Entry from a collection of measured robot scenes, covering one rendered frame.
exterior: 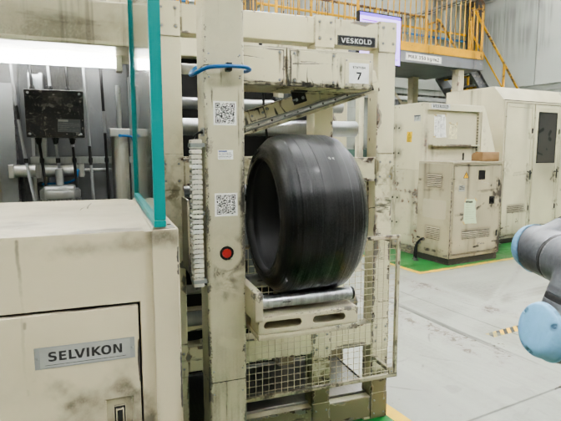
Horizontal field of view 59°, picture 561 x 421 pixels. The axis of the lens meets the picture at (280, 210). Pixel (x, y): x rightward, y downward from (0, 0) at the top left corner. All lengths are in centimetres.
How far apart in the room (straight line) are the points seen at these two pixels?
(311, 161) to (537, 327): 87
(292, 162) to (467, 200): 496
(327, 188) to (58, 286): 92
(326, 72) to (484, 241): 498
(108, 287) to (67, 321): 8
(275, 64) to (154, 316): 128
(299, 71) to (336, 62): 16
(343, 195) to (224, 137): 42
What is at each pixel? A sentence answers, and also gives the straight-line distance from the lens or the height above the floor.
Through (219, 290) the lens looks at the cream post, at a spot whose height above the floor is 94.
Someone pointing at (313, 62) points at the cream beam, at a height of 173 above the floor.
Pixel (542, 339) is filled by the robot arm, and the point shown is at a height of 109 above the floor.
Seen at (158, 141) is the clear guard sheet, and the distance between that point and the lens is 82.
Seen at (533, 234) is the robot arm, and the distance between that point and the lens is 104.
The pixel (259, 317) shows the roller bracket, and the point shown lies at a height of 87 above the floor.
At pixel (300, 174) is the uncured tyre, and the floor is 132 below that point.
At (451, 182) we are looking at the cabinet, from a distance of 617.
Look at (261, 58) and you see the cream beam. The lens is 192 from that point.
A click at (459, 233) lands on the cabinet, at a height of 38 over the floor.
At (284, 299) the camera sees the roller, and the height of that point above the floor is 91.
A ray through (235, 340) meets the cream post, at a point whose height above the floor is 76.
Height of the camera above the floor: 140
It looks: 7 degrees down
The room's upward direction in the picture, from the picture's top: straight up
